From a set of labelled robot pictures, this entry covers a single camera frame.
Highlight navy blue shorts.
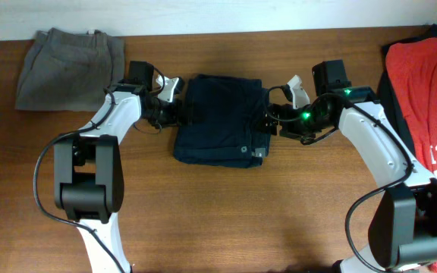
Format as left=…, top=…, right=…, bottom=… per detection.
left=173, top=74, right=271, bottom=168

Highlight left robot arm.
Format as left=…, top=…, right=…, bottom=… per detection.
left=53, top=77, right=184, bottom=272

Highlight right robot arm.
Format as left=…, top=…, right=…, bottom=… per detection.
left=261, top=85, right=437, bottom=272

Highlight black garment under pile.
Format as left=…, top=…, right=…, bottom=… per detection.
left=377, top=24, right=437, bottom=154

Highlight folded grey shorts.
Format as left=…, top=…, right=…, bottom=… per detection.
left=15, top=28, right=125, bottom=111

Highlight red printed t-shirt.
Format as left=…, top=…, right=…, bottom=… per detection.
left=385, top=36, right=437, bottom=273

